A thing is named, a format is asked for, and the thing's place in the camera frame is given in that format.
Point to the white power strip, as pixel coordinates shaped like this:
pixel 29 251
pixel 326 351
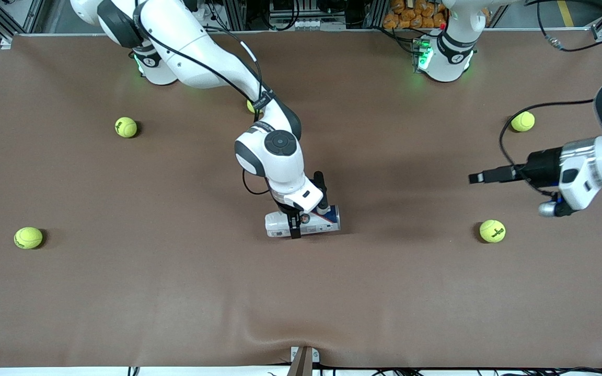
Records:
pixel 191 14

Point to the white and blue tennis can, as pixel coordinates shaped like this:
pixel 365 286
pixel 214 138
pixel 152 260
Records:
pixel 322 224

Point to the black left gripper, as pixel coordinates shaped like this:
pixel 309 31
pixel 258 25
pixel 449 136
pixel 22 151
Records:
pixel 542 167

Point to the white connector block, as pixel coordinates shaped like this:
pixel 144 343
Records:
pixel 309 23

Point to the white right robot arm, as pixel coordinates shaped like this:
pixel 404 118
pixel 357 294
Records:
pixel 196 47

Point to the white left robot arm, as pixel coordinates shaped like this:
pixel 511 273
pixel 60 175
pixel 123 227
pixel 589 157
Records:
pixel 450 57

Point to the yellow-green tennis ball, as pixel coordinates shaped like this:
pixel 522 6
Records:
pixel 126 127
pixel 523 122
pixel 251 108
pixel 492 231
pixel 28 237

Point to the orange packaged items pile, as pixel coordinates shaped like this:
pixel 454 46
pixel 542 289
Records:
pixel 411 15

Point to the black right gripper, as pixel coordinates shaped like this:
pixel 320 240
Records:
pixel 320 189

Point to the grey table edge bracket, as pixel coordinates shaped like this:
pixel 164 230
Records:
pixel 303 363

